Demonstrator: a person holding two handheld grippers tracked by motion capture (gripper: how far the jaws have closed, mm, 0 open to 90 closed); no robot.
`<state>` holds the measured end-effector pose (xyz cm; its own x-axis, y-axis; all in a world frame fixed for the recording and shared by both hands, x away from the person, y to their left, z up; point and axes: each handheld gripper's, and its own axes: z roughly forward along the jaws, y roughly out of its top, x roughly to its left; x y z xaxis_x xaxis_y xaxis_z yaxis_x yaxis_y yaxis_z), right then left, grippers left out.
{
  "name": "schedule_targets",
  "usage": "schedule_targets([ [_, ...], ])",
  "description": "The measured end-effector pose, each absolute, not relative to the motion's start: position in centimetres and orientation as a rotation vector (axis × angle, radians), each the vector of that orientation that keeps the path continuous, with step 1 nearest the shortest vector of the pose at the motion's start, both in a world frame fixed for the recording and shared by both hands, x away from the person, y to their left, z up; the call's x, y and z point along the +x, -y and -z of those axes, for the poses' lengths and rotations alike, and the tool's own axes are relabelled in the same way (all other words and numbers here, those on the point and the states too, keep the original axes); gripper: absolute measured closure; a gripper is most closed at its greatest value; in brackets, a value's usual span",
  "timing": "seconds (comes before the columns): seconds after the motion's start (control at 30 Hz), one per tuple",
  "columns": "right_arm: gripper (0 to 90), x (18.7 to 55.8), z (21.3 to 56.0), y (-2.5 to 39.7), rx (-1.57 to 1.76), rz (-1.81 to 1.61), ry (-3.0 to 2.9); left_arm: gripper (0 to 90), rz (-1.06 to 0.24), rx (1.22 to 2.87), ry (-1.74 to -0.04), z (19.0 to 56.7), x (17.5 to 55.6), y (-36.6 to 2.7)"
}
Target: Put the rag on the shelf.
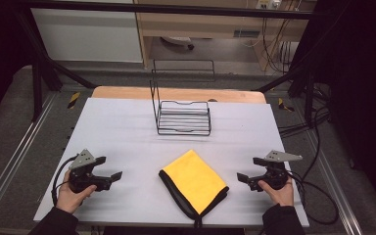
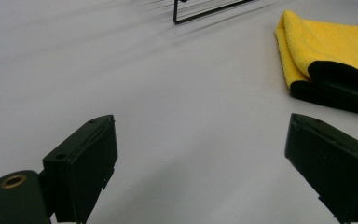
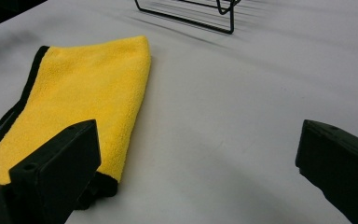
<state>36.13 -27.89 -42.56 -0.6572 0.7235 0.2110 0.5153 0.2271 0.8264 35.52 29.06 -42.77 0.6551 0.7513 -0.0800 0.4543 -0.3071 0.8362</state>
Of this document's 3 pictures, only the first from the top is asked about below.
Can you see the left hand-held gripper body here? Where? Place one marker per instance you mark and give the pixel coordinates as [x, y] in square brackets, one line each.
[82, 160]

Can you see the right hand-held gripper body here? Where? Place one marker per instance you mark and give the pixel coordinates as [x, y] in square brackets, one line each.
[275, 173]

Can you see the person's right hand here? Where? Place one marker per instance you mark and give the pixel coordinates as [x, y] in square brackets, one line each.
[282, 196]

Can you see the person's left hand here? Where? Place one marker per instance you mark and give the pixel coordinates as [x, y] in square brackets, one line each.
[70, 199]

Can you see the white table cover board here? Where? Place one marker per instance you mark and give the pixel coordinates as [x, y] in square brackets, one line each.
[124, 137]

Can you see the yellow cloth with black edge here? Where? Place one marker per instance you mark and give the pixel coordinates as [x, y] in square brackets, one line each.
[194, 182]

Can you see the yellow black tape strip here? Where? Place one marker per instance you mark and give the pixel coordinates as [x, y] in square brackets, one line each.
[73, 100]
[284, 105]

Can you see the white cabinet panel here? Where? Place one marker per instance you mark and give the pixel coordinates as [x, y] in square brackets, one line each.
[84, 36]

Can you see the office chair base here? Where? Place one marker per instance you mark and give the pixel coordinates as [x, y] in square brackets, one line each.
[178, 41]

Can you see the light wooden desk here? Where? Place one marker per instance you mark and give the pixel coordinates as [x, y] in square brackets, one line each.
[209, 26]

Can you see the white power strip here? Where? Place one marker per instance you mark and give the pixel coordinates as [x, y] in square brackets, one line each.
[268, 4]

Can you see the aluminium floor rail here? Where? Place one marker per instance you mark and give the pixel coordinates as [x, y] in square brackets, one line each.
[336, 189]
[16, 153]

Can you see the black metal frame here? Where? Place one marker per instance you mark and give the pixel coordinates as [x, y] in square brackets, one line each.
[163, 8]

